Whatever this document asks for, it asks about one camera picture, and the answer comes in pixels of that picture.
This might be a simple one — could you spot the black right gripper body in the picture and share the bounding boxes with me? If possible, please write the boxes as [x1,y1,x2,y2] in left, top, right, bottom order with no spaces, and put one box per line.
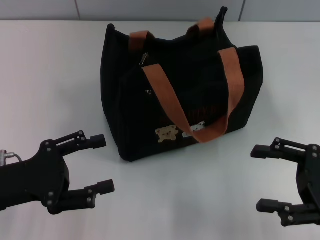
[295,143,320,209]

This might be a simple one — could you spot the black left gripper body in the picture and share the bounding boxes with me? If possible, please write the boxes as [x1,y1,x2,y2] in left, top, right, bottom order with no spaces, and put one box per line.
[0,139,70,211]

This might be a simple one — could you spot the black food bag brown handles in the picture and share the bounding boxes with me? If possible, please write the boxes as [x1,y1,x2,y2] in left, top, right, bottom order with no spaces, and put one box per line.
[100,6,263,163]

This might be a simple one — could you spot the silver zipper pull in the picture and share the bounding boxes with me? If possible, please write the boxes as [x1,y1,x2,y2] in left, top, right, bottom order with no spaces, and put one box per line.
[138,51,150,68]

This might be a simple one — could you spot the left gripper silver cable connector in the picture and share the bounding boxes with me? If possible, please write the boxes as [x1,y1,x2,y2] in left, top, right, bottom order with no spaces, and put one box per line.
[0,149,22,167]

